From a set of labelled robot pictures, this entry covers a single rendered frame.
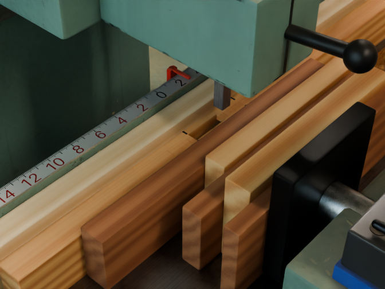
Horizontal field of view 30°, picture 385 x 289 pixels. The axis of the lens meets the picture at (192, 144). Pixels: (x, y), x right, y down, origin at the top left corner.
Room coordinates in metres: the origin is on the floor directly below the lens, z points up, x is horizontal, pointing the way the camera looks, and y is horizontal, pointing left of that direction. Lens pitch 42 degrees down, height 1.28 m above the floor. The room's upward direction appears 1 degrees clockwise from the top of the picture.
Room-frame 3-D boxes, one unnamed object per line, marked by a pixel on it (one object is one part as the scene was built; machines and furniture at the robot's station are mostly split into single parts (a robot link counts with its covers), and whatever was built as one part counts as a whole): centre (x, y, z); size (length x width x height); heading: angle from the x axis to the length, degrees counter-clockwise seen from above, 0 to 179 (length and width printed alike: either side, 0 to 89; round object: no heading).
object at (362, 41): (0.36, -0.08, 1.04); 0.06 x 0.02 x 0.02; 49
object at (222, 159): (0.40, -0.07, 0.93); 0.16 x 0.02 x 0.06; 139
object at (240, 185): (0.37, -0.08, 0.94); 0.16 x 0.02 x 0.07; 139
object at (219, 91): (0.41, -0.02, 0.97); 0.01 x 0.01 x 0.05; 49
